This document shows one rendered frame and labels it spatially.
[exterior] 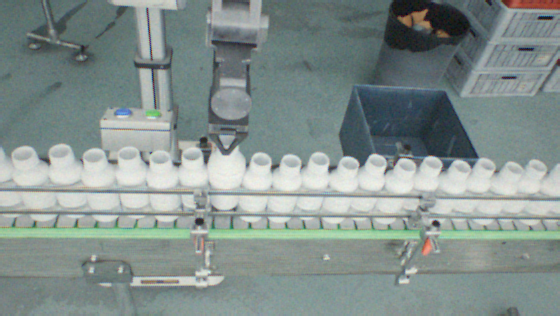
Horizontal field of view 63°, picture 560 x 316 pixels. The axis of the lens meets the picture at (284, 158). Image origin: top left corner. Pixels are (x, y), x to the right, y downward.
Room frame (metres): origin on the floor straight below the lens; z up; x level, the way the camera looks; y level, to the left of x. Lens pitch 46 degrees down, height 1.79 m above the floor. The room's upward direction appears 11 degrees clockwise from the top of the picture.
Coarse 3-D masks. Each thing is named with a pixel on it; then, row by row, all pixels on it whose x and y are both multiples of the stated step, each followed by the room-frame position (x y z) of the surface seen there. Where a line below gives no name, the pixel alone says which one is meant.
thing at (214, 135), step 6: (210, 132) 0.53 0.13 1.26; (216, 132) 0.53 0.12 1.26; (222, 132) 0.54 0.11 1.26; (228, 132) 0.54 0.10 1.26; (234, 132) 0.54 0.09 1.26; (240, 132) 0.55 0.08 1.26; (246, 132) 0.55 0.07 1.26; (210, 138) 0.53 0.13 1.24; (216, 138) 0.54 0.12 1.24; (240, 138) 0.55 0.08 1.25; (216, 144) 0.55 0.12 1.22; (222, 144) 0.55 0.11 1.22; (234, 144) 0.55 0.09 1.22; (222, 150) 0.55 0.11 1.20; (228, 150) 0.55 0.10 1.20
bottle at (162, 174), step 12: (156, 156) 0.55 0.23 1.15; (168, 156) 0.55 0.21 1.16; (156, 168) 0.52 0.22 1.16; (168, 168) 0.53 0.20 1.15; (156, 180) 0.52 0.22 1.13; (168, 180) 0.52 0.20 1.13; (156, 204) 0.51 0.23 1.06; (168, 204) 0.52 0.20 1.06; (180, 204) 0.54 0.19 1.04; (156, 216) 0.52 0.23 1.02; (168, 216) 0.51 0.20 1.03
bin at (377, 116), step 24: (360, 96) 1.18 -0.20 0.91; (384, 96) 1.20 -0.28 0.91; (408, 96) 1.22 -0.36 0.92; (432, 96) 1.24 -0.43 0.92; (360, 120) 1.05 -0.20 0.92; (384, 120) 1.21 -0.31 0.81; (408, 120) 1.23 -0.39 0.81; (432, 120) 1.23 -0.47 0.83; (456, 120) 1.12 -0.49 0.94; (360, 144) 0.99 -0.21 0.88; (384, 144) 1.17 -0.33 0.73; (408, 144) 1.20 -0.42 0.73; (432, 144) 1.17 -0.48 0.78; (456, 144) 1.07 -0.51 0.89
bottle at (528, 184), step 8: (536, 160) 0.74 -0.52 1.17; (528, 168) 0.72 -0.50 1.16; (536, 168) 0.73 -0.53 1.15; (544, 168) 0.72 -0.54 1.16; (528, 176) 0.71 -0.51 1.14; (536, 176) 0.70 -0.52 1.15; (520, 184) 0.70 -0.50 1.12; (528, 184) 0.70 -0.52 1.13; (536, 184) 0.70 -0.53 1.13; (520, 192) 0.69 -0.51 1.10; (528, 192) 0.69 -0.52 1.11; (536, 192) 0.70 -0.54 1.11; (504, 208) 0.70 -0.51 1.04; (512, 208) 0.69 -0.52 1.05; (520, 208) 0.69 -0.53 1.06
